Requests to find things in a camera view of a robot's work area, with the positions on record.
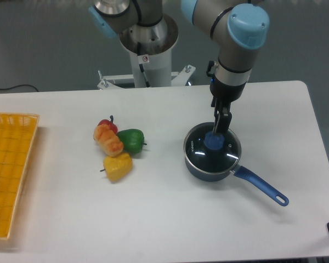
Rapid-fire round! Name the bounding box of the yellow woven basket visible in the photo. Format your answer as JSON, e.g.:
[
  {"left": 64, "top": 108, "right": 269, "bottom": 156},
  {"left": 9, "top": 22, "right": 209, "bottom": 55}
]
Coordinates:
[{"left": 0, "top": 112, "right": 39, "bottom": 240}]

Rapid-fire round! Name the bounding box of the green toy bell pepper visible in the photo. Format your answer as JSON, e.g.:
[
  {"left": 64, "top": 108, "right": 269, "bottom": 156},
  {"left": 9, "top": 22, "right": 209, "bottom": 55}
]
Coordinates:
[{"left": 117, "top": 129, "right": 146, "bottom": 154}]

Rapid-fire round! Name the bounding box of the black cable on floor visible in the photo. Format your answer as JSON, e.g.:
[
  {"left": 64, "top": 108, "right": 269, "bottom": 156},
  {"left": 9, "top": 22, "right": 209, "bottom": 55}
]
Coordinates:
[{"left": 0, "top": 84, "right": 39, "bottom": 92}]

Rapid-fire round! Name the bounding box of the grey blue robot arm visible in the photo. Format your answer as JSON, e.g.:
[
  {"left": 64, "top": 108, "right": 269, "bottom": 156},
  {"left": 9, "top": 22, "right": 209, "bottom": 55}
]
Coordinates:
[{"left": 89, "top": 1, "right": 270, "bottom": 134}]

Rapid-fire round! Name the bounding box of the yellow toy bell pepper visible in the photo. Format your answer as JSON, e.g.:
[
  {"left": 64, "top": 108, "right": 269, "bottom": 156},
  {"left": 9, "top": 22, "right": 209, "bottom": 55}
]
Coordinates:
[{"left": 103, "top": 152, "right": 133, "bottom": 183}]

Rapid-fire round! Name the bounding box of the red toy bell pepper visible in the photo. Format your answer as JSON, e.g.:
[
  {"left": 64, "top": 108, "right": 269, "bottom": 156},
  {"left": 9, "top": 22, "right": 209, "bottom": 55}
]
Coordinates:
[{"left": 98, "top": 115, "right": 118, "bottom": 134}]

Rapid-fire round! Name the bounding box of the white metal base frame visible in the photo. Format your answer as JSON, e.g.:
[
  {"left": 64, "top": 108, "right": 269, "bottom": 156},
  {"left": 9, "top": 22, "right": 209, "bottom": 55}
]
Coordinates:
[{"left": 97, "top": 64, "right": 196, "bottom": 90}]

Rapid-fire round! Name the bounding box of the glass lid with blue knob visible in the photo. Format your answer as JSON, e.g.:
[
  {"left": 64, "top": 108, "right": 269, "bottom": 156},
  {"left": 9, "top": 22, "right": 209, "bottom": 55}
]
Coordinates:
[{"left": 184, "top": 122, "right": 241, "bottom": 174}]

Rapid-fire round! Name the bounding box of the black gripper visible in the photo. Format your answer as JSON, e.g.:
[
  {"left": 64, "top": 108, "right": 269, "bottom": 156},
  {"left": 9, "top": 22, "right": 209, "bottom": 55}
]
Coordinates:
[{"left": 206, "top": 60, "right": 249, "bottom": 134}]

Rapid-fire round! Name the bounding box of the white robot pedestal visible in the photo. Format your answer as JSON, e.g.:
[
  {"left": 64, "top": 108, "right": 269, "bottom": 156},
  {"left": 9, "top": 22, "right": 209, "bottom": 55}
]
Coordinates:
[{"left": 120, "top": 14, "right": 178, "bottom": 88}]

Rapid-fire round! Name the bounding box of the blue saucepan with handle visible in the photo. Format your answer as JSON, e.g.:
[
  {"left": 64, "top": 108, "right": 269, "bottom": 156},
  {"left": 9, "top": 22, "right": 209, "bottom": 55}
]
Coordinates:
[{"left": 183, "top": 122, "right": 290, "bottom": 207}]

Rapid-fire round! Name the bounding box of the orange toy bread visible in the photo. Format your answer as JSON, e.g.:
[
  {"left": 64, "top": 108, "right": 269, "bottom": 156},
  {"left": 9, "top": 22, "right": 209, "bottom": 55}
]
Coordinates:
[{"left": 93, "top": 124, "right": 124, "bottom": 157}]

